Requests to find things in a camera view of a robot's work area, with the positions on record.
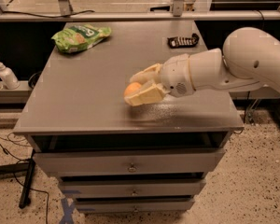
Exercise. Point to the green chip bag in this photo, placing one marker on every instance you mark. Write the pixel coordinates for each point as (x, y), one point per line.
(78, 38)

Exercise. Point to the grey drawer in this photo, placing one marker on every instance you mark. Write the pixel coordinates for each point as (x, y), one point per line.
(122, 206)
(132, 188)
(141, 162)

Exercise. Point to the aluminium frame rail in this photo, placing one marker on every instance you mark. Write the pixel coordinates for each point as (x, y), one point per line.
(224, 15)

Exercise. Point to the orange fruit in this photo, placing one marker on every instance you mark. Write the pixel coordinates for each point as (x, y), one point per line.
(132, 88)

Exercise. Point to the grey drawer cabinet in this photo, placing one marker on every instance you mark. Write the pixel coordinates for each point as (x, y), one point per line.
(77, 105)

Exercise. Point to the black metal stand leg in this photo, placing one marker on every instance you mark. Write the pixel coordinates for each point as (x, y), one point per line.
(25, 200)

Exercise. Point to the bottom grey drawer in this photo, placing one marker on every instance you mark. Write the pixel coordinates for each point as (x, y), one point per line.
(122, 206)

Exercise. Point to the top grey drawer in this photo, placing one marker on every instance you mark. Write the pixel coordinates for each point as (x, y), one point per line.
(141, 162)

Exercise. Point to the middle grey drawer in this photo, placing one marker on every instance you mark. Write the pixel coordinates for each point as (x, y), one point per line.
(132, 188)

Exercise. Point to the white pump bottle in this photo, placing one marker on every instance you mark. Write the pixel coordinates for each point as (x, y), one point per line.
(8, 77)

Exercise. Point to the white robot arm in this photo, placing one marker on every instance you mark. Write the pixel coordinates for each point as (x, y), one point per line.
(248, 60)

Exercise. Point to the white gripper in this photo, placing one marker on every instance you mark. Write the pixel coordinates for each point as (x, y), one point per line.
(176, 75)

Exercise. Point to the black rxbar chocolate wrapper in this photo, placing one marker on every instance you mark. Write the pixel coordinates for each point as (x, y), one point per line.
(179, 42)

